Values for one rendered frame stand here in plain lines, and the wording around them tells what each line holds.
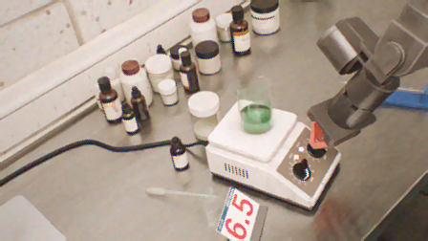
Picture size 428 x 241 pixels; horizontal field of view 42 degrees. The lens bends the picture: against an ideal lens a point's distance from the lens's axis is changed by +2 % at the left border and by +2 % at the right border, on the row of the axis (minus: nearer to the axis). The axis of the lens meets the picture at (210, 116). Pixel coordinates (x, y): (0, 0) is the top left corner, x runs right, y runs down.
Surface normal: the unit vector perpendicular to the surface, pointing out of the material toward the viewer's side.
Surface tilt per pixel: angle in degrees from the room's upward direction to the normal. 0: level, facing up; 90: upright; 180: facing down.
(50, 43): 90
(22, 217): 0
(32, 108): 90
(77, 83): 90
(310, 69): 0
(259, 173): 90
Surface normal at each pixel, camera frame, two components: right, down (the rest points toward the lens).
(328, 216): -0.13, -0.75
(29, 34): 0.69, 0.40
